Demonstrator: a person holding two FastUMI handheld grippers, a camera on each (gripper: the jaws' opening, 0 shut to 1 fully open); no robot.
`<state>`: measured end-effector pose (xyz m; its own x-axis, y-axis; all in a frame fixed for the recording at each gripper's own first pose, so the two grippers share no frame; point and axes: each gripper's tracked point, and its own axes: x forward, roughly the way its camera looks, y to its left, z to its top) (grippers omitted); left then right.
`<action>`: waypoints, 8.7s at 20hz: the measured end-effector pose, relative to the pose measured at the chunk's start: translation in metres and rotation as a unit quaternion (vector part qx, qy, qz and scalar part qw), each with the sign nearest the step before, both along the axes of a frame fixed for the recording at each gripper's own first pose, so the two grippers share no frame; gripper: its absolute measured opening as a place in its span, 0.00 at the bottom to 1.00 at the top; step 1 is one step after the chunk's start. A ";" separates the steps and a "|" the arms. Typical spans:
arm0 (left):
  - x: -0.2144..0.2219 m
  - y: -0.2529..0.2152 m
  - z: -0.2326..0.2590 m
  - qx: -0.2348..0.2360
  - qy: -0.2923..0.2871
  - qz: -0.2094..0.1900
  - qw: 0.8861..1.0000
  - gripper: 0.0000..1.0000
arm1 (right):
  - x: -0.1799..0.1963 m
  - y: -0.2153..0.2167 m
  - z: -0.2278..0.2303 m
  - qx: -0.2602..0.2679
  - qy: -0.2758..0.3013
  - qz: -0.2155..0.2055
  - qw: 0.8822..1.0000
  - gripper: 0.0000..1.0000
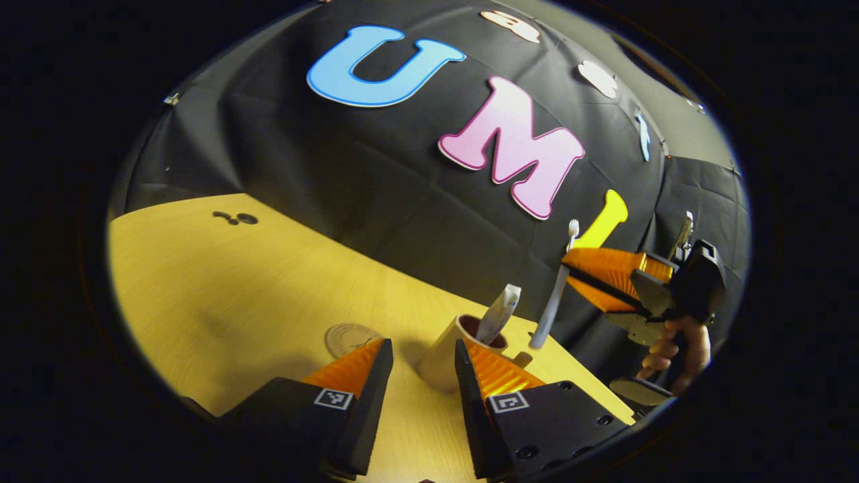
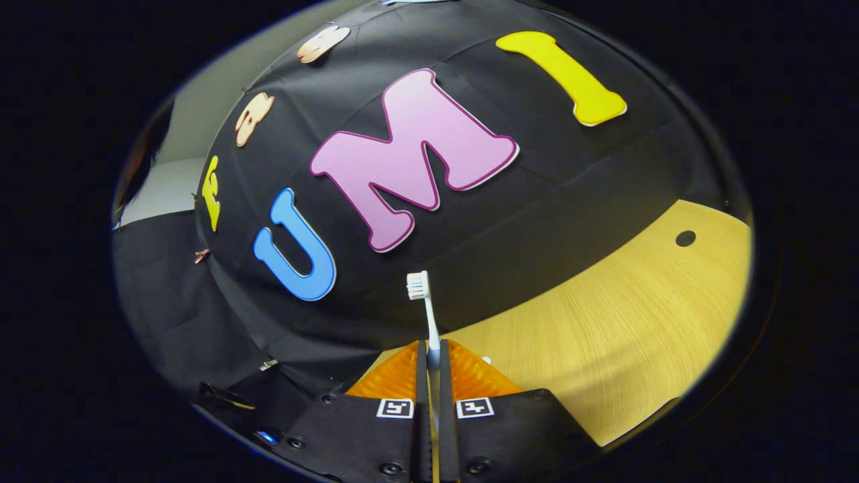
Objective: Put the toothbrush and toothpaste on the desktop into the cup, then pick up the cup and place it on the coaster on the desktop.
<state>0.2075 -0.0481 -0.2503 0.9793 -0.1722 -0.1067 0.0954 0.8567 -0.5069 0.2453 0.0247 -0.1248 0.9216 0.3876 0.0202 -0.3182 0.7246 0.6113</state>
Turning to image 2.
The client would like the wooden desktop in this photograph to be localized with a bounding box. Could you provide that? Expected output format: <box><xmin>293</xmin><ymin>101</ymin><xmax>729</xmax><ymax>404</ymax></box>
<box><xmin>366</xmin><ymin>199</ymin><xmax>752</xmax><ymax>447</ymax></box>

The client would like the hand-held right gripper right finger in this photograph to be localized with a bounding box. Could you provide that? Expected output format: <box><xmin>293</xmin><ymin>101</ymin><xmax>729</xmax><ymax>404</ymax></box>
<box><xmin>440</xmin><ymin>339</ymin><xmax>601</xmax><ymax>483</ymax></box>

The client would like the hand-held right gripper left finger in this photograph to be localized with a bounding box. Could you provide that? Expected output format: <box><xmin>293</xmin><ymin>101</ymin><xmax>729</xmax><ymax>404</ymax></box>
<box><xmin>282</xmin><ymin>340</ymin><xmax>431</xmax><ymax>483</ymax></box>

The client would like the white grey toothbrush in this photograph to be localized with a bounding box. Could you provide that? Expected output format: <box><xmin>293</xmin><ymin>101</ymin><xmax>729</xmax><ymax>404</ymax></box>
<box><xmin>406</xmin><ymin>271</ymin><xmax>444</xmax><ymax>483</ymax></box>

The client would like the black backdrop cloth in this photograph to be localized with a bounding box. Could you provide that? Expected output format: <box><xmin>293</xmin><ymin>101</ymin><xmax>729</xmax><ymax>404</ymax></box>
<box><xmin>113</xmin><ymin>0</ymin><xmax>749</xmax><ymax>403</ymax></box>

